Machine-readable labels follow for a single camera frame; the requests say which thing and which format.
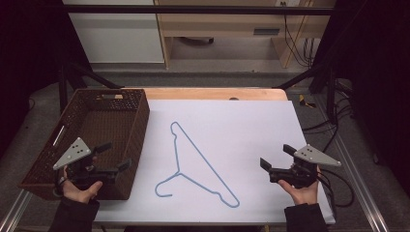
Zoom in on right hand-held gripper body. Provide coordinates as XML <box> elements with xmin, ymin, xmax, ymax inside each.
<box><xmin>268</xmin><ymin>143</ymin><xmax>342</xmax><ymax>189</ymax></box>

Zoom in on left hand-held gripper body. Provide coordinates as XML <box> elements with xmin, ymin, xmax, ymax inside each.
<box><xmin>52</xmin><ymin>136</ymin><xmax>120</xmax><ymax>191</ymax></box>

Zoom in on brown woven plastic basket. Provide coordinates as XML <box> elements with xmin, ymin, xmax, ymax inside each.
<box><xmin>17</xmin><ymin>88</ymin><xmax>151</xmax><ymax>201</ymax></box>

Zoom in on blue wire clothes hanger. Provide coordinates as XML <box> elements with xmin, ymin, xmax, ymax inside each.
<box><xmin>154</xmin><ymin>121</ymin><xmax>241</xmax><ymax>209</ymax></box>

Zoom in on person's right hand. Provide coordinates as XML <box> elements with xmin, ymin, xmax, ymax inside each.
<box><xmin>277</xmin><ymin>165</ymin><xmax>322</xmax><ymax>207</ymax></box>

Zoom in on person's left hand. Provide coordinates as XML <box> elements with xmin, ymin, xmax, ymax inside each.
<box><xmin>62</xmin><ymin>165</ymin><xmax>103</xmax><ymax>205</ymax></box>

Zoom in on white table sheet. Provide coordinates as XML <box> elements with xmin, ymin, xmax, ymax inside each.
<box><xmin>93</xmin><ymin>99</ymin><xmax>337</xmax><ymax>226</ymax></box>

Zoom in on yellow and black tool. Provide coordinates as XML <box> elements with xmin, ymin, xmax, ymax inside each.
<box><xmin>298</xmin><ymin>94</ymin><xmax>317</xmax><ymax>109</ymax></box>

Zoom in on black curtain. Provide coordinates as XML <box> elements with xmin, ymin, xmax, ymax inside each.
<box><xmin>308</xmin><ymin>0</ymin><xmax>410</xmax><ymax>182</ymax></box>
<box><xmin>0</xmin><ymin>0</ymin><xmax>93</xmax><ymax>160</ymax></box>

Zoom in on white cabinet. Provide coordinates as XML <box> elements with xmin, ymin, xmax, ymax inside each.
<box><xmin>62</xmin><ymin>0</ymin><xmax>166</xmax><ymax>65</ymax></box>

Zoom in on light wooden desk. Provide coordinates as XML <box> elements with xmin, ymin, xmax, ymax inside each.
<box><xmin>154</xmin><ymin>0</ymin><xmax>337</xmax><ymax>70</ymax></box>

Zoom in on black floor cables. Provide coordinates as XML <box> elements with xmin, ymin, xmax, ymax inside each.
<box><xmin>302</xmin><ymin>78</ymin><xmax>355</xmax><ymax>154</ymax></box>

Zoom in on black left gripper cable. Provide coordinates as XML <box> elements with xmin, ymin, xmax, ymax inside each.
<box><xmin>52</xmin><ymin>176</ymin><xmax>68</xmax><ymax>199</ymax></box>

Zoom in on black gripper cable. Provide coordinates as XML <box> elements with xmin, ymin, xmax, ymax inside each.
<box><xmin>316</xmin><ymin>167</ymin><xmax>356</xmax><ymax>209</ymax></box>
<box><xmin>52</xmin><ymin>176</ymin><xmax>68</xmax><ymax>199</ymax></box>

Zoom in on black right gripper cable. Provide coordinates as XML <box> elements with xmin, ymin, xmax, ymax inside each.
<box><xmin>316</xmin><ymin>167</ymin><xmax>356</xmax><ymax>209</ymax></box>

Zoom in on aluminium frame rail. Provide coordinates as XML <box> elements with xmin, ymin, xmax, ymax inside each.
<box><xmin>0</xmin><ymin>188</ymin><xmax>34</xmax><ymax>232</ymax></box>
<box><xmin>312</xmin><ymin>96</ymin><xmax>392</xmax><ymax>232</ymax></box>

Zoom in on black slanted frame strut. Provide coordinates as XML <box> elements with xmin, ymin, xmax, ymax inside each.
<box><xmin>275</xmin><ymin>62</ymin><xmax>338</xmax><ymax>124</ymax></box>
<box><xmin>58</xmin><ymin>62</ymin><xmax>126</xmax><ymax>114</ymax></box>

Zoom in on black hanging desk cables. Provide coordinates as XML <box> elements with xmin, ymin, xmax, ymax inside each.
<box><xmin>279</xmin><ymin>1</ymin><xmax>316</xmax><ymax>70</ymax></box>

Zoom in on black horizontal frame bar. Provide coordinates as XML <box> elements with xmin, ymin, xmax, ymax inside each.
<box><xmin>62</xmin><ymin>4</ymin><xmax>335</xmax><ymax>15</ymax></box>

